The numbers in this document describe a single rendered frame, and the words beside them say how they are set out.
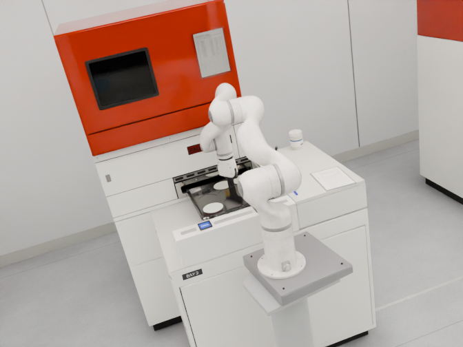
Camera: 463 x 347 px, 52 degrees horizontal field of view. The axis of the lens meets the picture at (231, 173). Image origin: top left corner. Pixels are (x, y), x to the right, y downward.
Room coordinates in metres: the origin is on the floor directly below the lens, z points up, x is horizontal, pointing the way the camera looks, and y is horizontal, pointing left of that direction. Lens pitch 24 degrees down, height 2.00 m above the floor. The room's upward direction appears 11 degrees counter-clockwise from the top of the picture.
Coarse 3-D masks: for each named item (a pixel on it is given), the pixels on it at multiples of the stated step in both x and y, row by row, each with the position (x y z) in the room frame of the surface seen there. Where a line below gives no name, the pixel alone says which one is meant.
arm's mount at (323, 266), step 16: (304, 240) 1.71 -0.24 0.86; (256, 256) 1.65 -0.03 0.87; (304, 256) 1.59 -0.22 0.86; (320, 256) 1.57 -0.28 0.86; (336, 256) 1.56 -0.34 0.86; (256, 272) 1.55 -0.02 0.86; (304, 272) 1.49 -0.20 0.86; (320, 272) 1.47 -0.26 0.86; (336, 272) 1.46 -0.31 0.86; (352, 272) 1.48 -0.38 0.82; (272, 288) 1.43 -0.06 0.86; (288, 288) 1.41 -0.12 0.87; (304, 288) 1.41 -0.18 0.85
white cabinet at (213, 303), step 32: (320, 224) 1.88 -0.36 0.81; (352, 224) 1.91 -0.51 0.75; (224, 256) 1.78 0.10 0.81; (352, 256) 1.91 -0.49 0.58; (192, 288) 1.74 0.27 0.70; (224, 288) 1.77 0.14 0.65; (352, 288) 1.91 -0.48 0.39; (192, 320) 1.74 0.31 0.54; (224, 320) 1.77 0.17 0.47; (256, 320) 1.80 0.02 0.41; (320, 320) 1.87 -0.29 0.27; (352, 320) 1.90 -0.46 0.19
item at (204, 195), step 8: (208, 184) 2.37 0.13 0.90; (192, 192) 2.30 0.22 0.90; (200, 192) 2.29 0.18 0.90; (208, 192) 2.27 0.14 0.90; (216, 192) 2.25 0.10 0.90; (224, 192) 2.23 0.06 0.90; (232, 192) 2.21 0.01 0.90; (200, 200) 2.19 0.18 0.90; (208, 200) 2.17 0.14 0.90; (216, 200) 2.15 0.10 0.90; (224, 200) 2.14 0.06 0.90; (232, 200) 2.12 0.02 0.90; (240, 200) 2.10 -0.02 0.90; (200, 208) 2.11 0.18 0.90; (224, 208) 2.06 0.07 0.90; (232, 208) 2.04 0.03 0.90
